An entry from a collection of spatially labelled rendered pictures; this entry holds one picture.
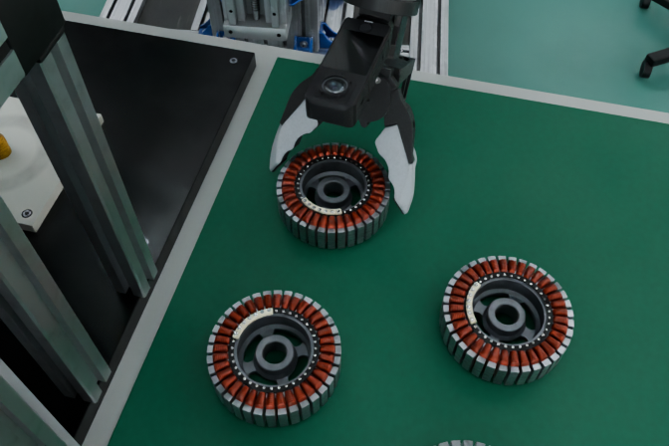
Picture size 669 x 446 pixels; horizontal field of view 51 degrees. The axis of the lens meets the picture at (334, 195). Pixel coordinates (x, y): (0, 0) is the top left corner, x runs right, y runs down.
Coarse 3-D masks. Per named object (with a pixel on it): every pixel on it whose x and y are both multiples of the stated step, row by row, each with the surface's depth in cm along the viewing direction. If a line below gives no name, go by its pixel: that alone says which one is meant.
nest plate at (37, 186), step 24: (0, 120) 74; (24, 120) 74; (24, 144) 72; (0, 168) 70; (24, 168) 70; (48, 168) 70; (0, 192) 68; (24, 192) 68; (48, 192) 68; (24, 216) 67
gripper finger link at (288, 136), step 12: (300, 108) 68; (288, 120) 69; (300, 120) 68; (312, 120) 68; (288, 132) 69; (300, 132) 69; (276, 144) 70; (288, 144) 70; (276, 156) 71; (276, 168) 72
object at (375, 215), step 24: (336, 144) 72; (288, 168) 70; (312, 168) 70; (336, 168) 72; (360, 168) 70; (288, 192) 68; (336, 192) 71; (360, 192) 71; (384, 192) 68; (288, 216) 67; (312, 216) 66; (336, 216) 66; (360, 216) 66; (384, 216) 69; (312, 240) 67; (336, 240) 68; (360, 240) 68
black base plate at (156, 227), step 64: (128, 64) 81; (192, 64) 81; (128, 128) 75; (192, 128) 75; (64, 192) 70; (128, 192) 70; (192, 192) 71; (64, 256) 65; (0, 320) 62; (128, 320) 62
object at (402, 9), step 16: (352, 0) 62; (368, 0) 61; (384, 0) 61; (400, 0) 62; (416, 0) 63; (368, 16) 64; (384, 16) 64; (400, 16) 67; (400, 32) 68; (400, 48) 70; (384, 64) 65; (400, 64) 67; (384, 80) 64; (400, 80) 66; (368, 96) 65; (384, 96) 64; (368, 112) 65; (384, 112) 65
